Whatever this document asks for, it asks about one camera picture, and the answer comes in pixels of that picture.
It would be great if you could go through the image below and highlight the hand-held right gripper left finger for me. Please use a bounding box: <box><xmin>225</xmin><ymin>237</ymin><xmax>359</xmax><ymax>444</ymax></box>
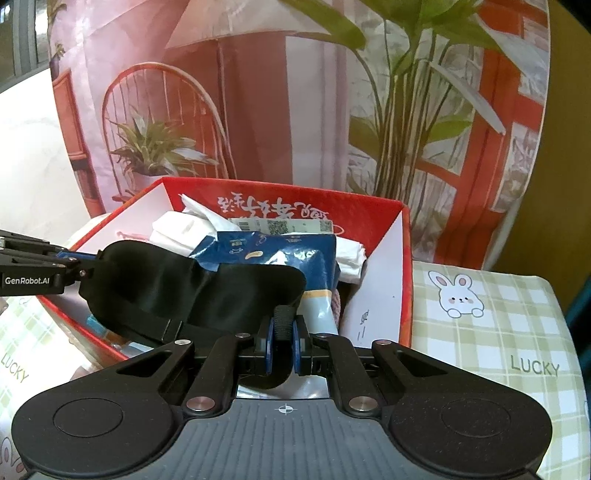
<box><xmin>112</xmin><ymin>318</ymin><xmax>278</xmax><ymax>417</ymax></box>

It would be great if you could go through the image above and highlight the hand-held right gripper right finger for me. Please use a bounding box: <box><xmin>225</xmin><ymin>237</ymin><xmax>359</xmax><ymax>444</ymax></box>
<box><xmin>291</xmin><ymin>316</ymin><xmax>457</xmax><ymax>417</ymax></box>

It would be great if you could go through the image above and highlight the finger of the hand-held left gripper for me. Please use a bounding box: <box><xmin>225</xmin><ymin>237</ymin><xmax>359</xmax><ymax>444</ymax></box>
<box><xmin>0</xmin><ymin>253</ymin><xmax>95</xmax><ymax>289</ymax></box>
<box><xmin>0</xmin><ymin>229</ymin><xmax>71</xmax><ymax>256</ymax></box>

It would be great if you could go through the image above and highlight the clear cake packet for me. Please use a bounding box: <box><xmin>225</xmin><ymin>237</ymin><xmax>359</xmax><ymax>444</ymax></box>
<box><xmin>85</xmin><ymin>311</ymin><xmax>131</xmax><ymax>360</ymax></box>

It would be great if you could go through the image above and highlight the black sleep mask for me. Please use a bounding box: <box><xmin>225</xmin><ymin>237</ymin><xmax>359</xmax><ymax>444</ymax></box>
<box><xmin>76</xmin><ymin>240</ymin><xmax>308</xmax><ymax>393</ymax></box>

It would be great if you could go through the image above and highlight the red cardboard box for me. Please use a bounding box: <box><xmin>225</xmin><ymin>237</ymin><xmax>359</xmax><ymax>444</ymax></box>
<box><xmin>37</xmin><ymin>176</ymin><xmax>414</xmax><ymax>363</ymax></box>

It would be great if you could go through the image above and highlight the light blue packet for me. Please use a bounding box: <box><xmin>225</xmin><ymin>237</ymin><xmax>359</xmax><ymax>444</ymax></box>
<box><xmin>295</xmin><ymin>277</ymin><xmax>341</xmax><ymax>335</ymax></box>

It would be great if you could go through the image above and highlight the pink knitted cloth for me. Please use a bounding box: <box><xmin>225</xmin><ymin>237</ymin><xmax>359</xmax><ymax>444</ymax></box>
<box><xmin>329</xmin><ymin>284</ymin><xmax>346</xmax><ymax>326</ymax></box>

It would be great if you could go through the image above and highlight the dark blue printed packet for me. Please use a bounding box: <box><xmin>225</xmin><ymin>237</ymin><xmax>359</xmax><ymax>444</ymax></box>
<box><xmin>190</xmin><ymin>230</ymin><xmax>342</xmax><ymax>289</ymax></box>

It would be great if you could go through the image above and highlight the crumpled white tissue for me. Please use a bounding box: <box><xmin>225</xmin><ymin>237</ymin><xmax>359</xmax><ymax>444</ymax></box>
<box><xmin>335</xmin><ymin>236</ymin><xmax>368</xmax><ymax>284</ymax></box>

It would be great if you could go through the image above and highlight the white padded packet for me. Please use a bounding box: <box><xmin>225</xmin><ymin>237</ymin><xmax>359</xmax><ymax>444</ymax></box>
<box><xmin>149</xmin><ymin>211</ymin><xmax>223</xmax><ymax>256</ymax></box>

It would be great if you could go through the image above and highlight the green checked rabbit tablecloth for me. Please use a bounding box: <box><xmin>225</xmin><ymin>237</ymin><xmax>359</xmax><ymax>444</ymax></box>
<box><xmin>0</xmin><ymin>212</ymin><xmax>591</xmax><ymax>480</ymax></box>

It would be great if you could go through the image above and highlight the printed room scene backdrop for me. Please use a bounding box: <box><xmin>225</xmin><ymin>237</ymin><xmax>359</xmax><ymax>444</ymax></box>
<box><xmin>46</xmin><ymin>0</ymin><xmax>552</xmax><ymax>273</ymax></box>

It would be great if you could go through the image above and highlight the dark window frame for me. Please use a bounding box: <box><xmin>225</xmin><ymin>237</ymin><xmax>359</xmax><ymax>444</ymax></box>
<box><xmin>0</xmin><ymin>0</ymin><xmax>52</xmax><ymax>93</ymax></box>

